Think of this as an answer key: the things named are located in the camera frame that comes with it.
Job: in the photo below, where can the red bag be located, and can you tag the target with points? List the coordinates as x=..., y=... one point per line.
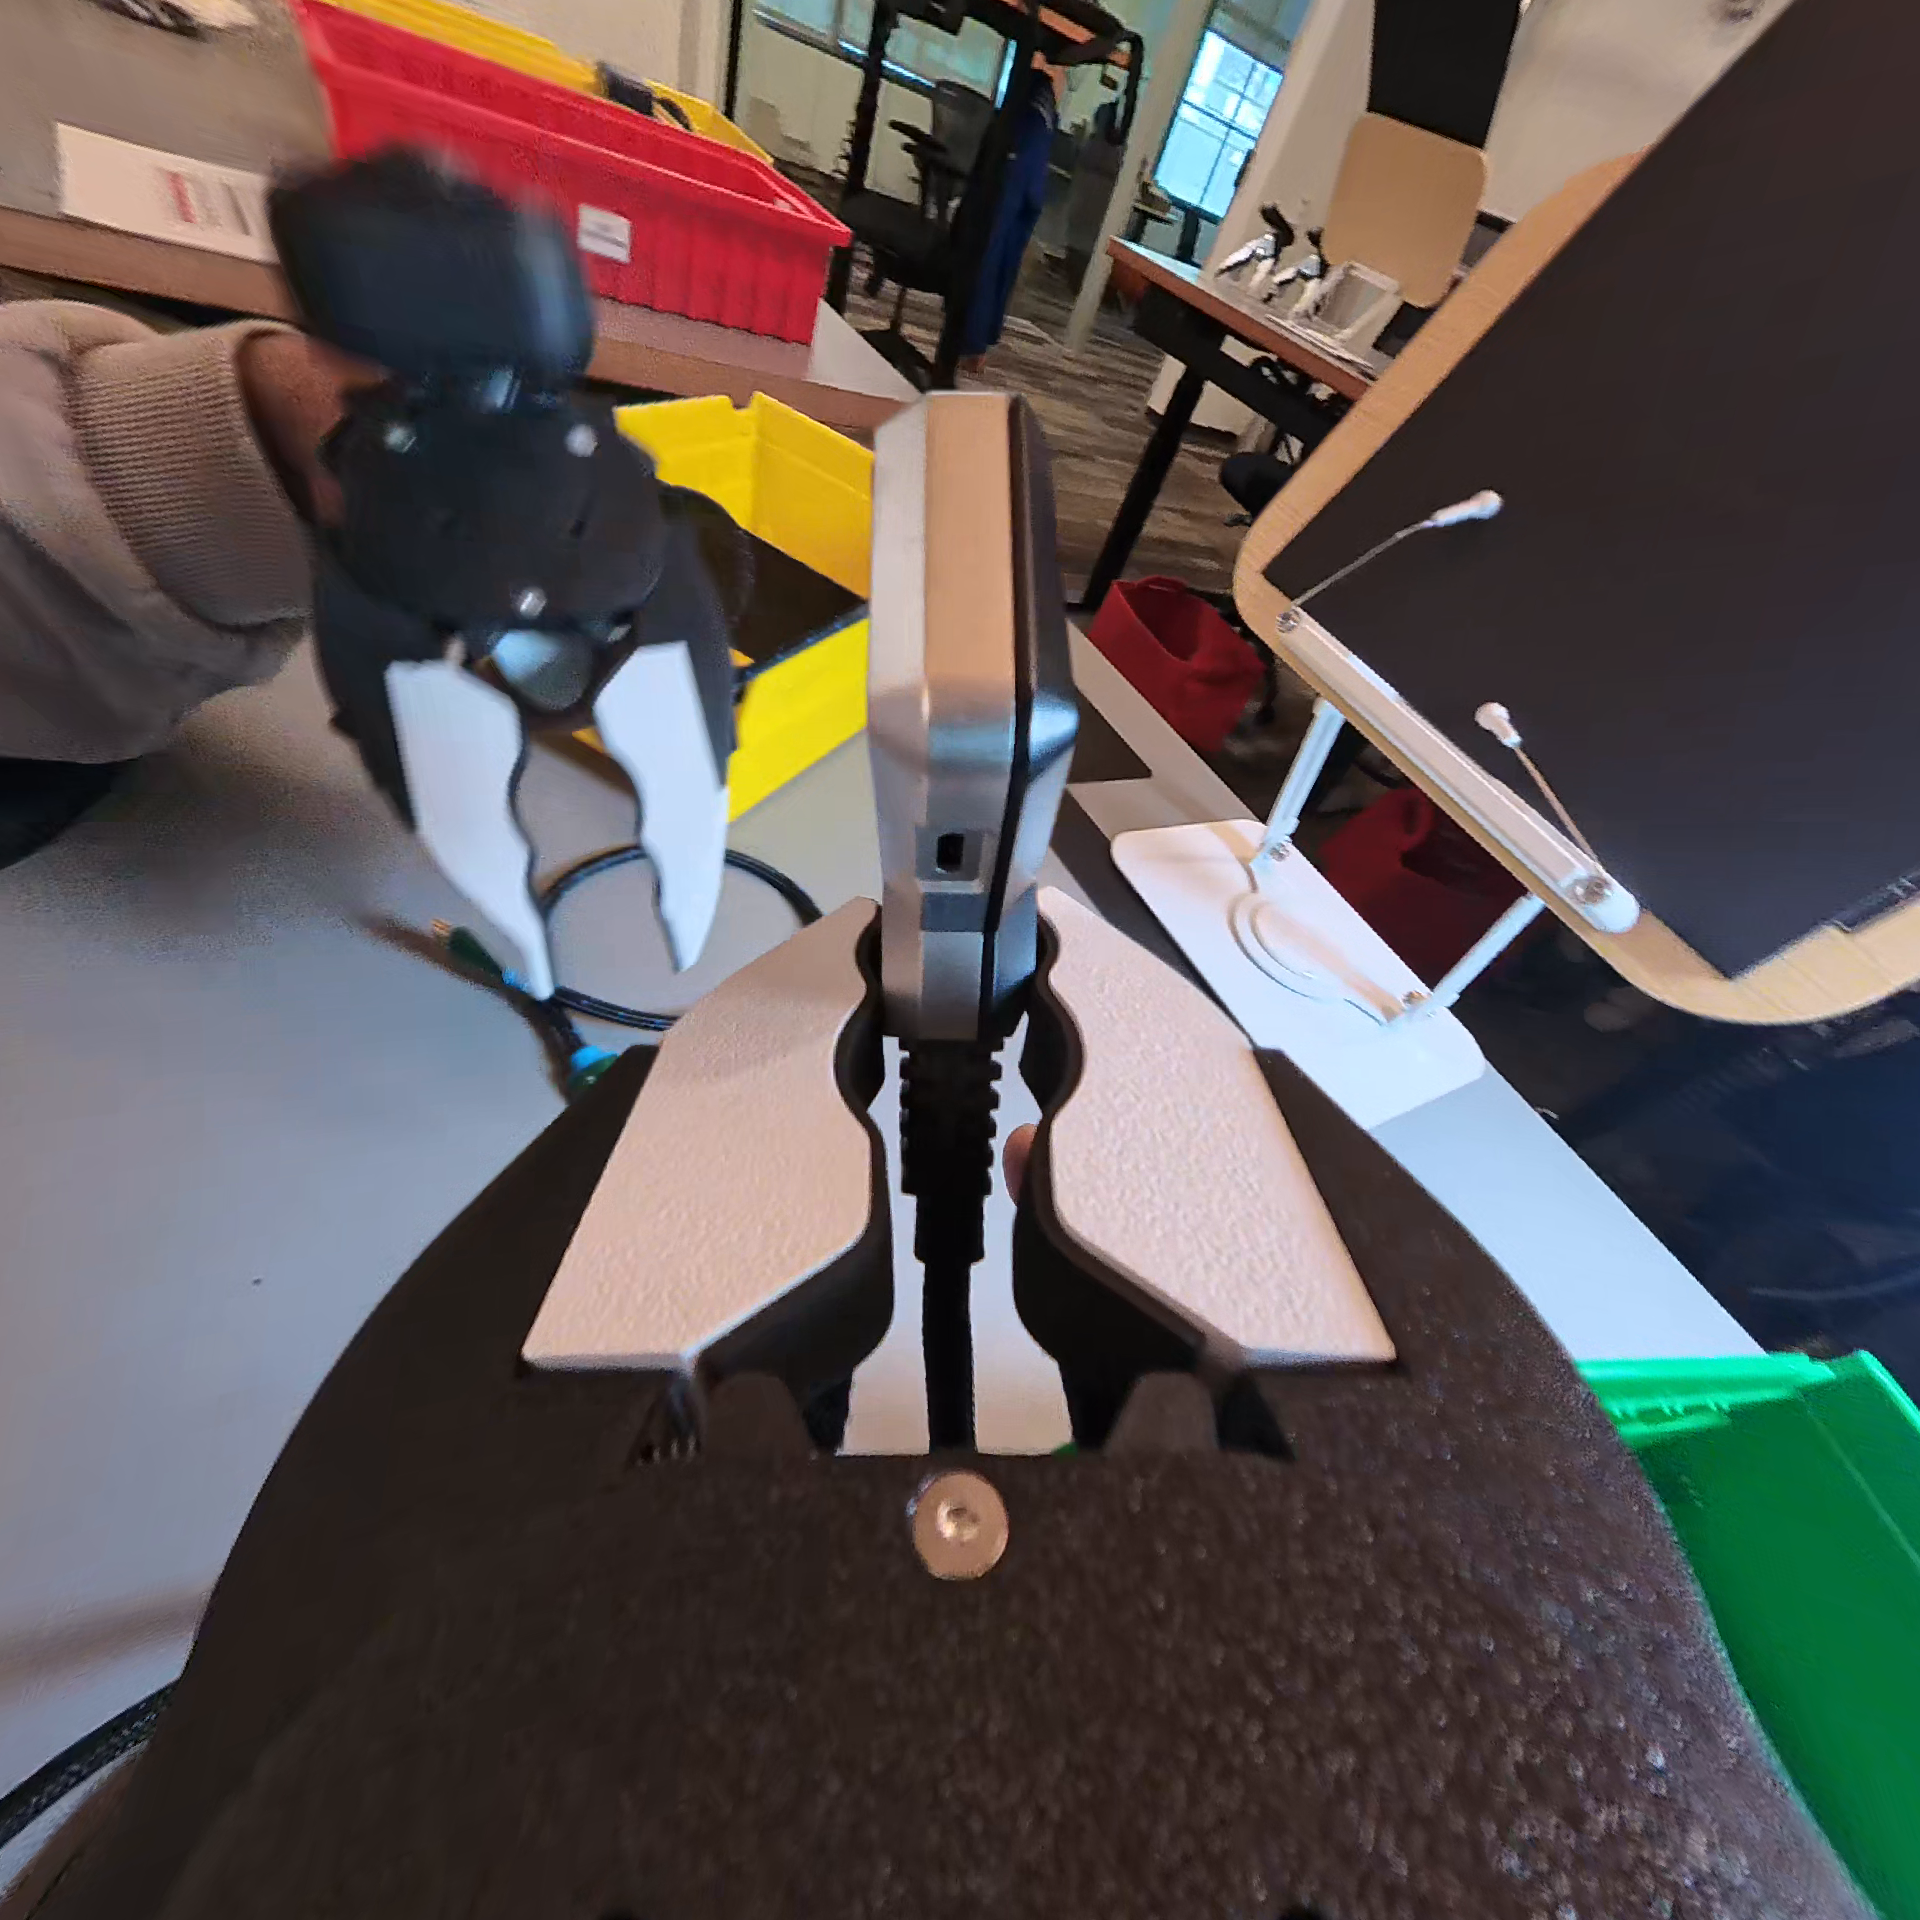
x=1177, y=662

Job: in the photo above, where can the black office chair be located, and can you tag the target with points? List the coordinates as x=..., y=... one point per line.
x=989, y=210

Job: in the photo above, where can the person's left forearm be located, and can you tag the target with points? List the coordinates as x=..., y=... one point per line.
x=136, y=539

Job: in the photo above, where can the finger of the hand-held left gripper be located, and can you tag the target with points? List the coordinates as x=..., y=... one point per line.
x=481, y=826
x=675, y=795

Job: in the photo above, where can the person's left hand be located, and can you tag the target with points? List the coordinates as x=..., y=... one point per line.
x=294, y=434

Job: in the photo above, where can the white printed paper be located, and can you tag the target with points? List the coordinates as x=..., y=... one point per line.
x=164, y=187

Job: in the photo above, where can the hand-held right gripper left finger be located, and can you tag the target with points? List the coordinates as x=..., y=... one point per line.
x=736, y=1201

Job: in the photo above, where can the yellow plastic bin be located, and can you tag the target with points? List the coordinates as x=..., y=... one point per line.
x=795, y=497

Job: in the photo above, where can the shallow yellow parts bin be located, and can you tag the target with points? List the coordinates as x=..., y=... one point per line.
x=645, y=105

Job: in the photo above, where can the cluttered wooden desk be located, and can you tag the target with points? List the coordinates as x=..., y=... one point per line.
x=1229, y=316

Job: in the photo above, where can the green plastic bin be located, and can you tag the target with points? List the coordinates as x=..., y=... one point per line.
x=1801, y=1562

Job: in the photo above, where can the red plastic bin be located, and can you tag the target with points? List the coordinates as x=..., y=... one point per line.
x=601, y=152

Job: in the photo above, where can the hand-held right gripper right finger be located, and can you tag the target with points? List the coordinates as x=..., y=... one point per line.
x=1200, y=1201

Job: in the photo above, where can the red battery bin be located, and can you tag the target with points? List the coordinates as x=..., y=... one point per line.
x=1426, y=872

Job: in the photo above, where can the grey hdmi hub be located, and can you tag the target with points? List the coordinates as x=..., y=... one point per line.
x=960, y=662

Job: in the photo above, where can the black panel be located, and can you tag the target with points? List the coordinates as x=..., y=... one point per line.
x=1448, y=59

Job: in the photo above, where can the tan cardboard sheet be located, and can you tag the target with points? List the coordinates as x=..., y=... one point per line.
x=1410, y=204

